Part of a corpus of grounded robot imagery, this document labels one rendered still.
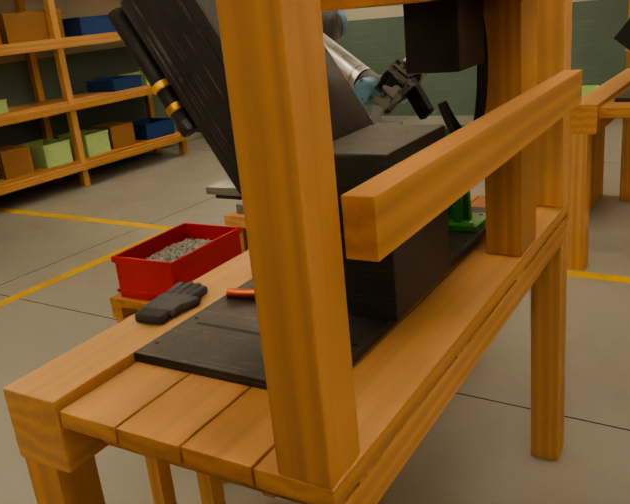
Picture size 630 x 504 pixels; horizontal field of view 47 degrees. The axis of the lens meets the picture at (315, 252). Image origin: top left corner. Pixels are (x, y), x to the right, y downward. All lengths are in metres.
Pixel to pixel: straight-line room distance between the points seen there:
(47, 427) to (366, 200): 0.76
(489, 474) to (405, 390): 1.32
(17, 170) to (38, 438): 5.88
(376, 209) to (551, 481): 1.73
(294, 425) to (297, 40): 0.51
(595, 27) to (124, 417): 8.02
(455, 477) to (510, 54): 1.40
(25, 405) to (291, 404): 0.60
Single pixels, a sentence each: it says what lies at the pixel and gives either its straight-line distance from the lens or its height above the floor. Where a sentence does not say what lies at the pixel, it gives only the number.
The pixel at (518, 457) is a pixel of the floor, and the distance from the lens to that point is 2.63.
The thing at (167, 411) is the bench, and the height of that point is 0.88.
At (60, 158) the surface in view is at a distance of 7.48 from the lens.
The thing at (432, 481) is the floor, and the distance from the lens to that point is 2.51.
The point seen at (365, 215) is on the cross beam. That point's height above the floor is 1.25.
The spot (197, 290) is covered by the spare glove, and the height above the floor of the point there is 0.92.
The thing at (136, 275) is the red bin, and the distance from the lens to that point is 1.99.
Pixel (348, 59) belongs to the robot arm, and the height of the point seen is 1.35.
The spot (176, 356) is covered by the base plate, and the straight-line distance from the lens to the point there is 1.42.
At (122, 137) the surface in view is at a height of 0.36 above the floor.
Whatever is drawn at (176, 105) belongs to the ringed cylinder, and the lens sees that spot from 1.56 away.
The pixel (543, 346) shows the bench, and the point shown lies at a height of 0.42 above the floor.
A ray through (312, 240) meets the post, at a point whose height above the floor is 1.24.
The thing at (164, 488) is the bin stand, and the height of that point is 0.17.
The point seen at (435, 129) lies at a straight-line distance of 1.56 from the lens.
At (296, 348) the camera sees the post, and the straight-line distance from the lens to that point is 0.95.
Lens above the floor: 1.51
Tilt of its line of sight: 19 degrees down
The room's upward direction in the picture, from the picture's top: 6 degrees counter-clockwise
